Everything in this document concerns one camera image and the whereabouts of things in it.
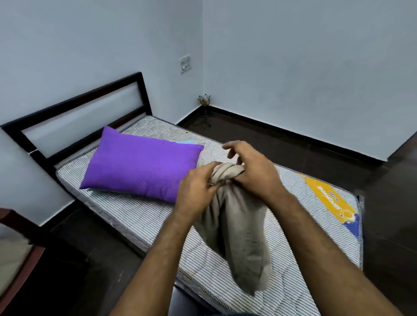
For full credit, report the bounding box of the purple dotted pillow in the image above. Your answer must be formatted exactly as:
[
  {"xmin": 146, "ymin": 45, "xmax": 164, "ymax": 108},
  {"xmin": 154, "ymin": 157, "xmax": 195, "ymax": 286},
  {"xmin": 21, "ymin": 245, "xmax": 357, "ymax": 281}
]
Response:
[{"xmin": 79, "ymin": 126, "xmax": 205, "ymax": 204}]

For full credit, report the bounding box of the dark wooden bed frame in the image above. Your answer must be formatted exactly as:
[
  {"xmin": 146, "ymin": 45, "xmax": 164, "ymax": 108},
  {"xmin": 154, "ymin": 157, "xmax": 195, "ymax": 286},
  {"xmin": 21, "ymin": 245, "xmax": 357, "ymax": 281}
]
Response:
[{"xmin": 0, "ymin": 72, "xmax": 153, "ymax": 183}]

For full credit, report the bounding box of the beige striped bed sheet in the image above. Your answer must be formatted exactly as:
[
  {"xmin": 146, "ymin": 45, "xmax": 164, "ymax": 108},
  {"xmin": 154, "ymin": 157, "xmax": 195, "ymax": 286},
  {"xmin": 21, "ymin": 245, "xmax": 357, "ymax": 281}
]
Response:
[{"xmin": 0, "ymin": 236, "xmax": 33, "ymax": 297}]

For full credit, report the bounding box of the white striped mattress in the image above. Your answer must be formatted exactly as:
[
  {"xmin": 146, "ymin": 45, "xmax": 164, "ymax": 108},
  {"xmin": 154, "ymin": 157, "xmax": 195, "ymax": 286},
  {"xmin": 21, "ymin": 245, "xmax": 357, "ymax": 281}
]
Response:
[{"xmin": 55, "ymin": 115, "xmax": 365, "ymax": 316}]

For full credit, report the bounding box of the person's left forearm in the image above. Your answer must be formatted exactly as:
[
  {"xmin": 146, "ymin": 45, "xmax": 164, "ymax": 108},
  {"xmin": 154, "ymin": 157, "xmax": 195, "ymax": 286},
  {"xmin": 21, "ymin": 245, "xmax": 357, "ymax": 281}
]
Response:
[{"xmin": 109, "ymin": 208, "xmax": 209, "ymax": 316}]

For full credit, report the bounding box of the person's right hand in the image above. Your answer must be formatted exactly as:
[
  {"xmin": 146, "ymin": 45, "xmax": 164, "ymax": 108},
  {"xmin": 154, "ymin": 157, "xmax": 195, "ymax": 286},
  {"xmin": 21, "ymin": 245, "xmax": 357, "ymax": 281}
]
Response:
[{"xmin": 221, "ymin": 140, "xmax": 291, "ymax": 204}]

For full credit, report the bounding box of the plain taupe bed sheet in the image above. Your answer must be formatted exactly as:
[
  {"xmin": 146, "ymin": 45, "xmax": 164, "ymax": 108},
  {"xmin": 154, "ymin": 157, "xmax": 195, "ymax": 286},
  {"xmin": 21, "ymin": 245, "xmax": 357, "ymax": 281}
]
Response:
[{"xmin": 194, "ymin": 162, "xmax": 273, "ymax": 297}]

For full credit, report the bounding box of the person's right forearm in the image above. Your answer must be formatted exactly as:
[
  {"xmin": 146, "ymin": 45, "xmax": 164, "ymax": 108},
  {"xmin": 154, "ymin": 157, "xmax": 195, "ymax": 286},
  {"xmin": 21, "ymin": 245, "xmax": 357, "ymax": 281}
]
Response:
[{"xmin": 267, "ymin": 190, "xmax": 404, "ymax": 316}]

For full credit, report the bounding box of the maroon plastic chair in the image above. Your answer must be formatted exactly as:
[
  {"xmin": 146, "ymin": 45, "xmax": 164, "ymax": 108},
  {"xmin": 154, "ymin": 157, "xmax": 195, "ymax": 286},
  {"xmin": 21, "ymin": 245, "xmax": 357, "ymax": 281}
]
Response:
[{"xmin": 0, "ymin": 208, "xmax": 46, "ymax": 313}]

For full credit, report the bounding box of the person's left hand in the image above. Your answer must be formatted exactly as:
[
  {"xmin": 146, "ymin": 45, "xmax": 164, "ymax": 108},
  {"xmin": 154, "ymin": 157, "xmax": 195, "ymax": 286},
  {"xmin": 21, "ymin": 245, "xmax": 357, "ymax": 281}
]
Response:
[{"xmin": 174, "ymin": 162, "xmax": 225, "ymax": 224}]

